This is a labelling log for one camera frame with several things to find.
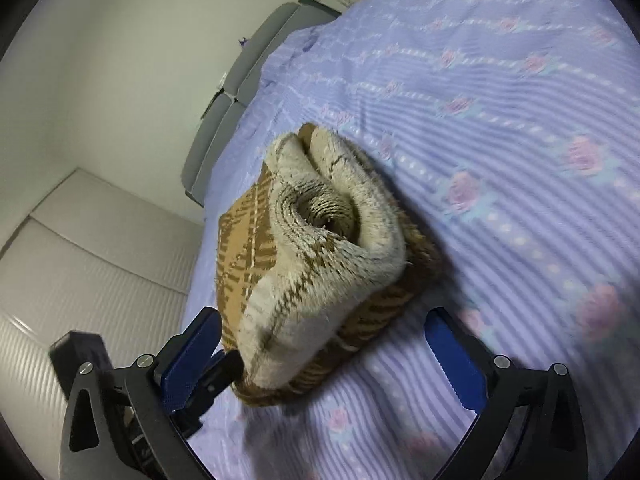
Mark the brown plaid sweater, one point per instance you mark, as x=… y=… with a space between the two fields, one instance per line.
x=320 y=270

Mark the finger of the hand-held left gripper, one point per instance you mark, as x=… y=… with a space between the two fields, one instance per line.
x=220 y=380

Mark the white ribbed wardrobe door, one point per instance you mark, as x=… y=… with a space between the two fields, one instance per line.
x=90 y=260

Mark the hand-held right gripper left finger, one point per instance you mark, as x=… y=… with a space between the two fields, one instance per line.
x=192 y=360

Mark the grey padded headboard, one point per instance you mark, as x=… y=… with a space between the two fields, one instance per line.
x=250 y=65

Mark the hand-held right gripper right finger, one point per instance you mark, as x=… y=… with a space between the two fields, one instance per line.
x=452 y=360

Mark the purple floral bedsheet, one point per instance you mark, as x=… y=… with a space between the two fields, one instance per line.
x=500 y=135

